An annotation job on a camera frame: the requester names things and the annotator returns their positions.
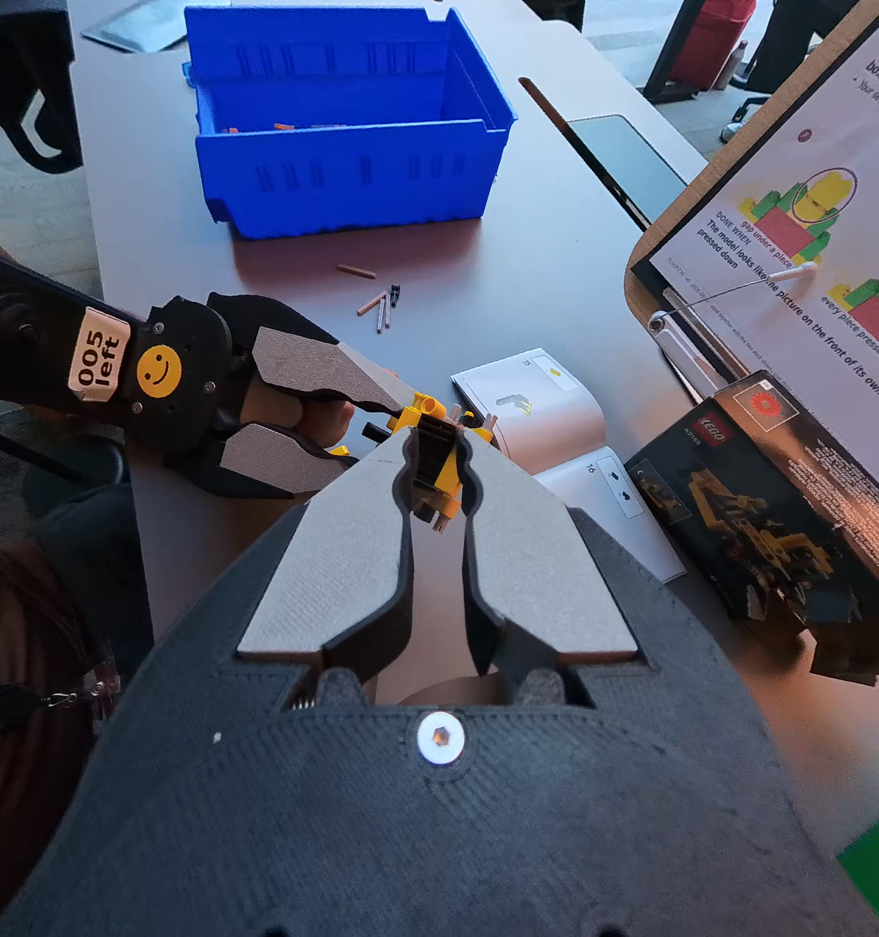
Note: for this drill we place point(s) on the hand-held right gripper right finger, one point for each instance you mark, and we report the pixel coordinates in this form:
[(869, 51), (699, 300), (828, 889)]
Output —
[(549, 578)]

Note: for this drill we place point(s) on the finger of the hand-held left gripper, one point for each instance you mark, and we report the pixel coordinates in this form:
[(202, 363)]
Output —
[(315, 362), (271, 457)]

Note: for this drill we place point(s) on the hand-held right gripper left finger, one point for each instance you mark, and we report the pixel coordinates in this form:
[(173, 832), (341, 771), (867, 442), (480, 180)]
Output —
[(329, 571)]

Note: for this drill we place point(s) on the yellow black lego model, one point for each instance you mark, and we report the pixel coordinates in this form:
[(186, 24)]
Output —
[(439, 454)]

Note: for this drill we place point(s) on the white instruction booklet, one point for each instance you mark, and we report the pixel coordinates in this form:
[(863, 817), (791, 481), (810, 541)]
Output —
[(556, 417)]

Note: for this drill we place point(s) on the brown lego axle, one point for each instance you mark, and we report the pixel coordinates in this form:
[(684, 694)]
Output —
[(372, 304), (356, 271)]

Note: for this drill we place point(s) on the grey lego axle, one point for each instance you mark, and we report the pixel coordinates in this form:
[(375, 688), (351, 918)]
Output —
[(384, 313)]

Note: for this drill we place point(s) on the black lego box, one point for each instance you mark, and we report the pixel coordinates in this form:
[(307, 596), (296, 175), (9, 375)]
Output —
[(761, 527)]

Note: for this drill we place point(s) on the orange lego pins group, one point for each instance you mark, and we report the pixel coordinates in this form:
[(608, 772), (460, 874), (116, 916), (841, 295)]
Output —
[(284, 127)]

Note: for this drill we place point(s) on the person's left hand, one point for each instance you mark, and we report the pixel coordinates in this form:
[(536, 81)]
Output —
[(322, 424)]

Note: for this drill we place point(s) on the blue plastic bin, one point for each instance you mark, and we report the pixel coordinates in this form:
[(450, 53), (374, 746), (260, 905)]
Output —
[(337, 176)]

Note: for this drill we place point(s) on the person's leg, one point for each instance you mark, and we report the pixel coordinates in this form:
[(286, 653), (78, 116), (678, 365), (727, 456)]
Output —
[(95, 556)]

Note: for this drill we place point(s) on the grey laptop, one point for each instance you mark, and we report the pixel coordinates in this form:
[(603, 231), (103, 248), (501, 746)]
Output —
[(154, 26)]

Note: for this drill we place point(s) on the clipboard with instruction sheet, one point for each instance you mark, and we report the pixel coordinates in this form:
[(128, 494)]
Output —
[(834, 307)]

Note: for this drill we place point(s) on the red case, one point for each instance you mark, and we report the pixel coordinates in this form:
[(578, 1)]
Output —
[(710, 36)]

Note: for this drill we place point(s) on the black metal frame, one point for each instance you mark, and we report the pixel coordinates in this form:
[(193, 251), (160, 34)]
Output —
[(673, 66)]

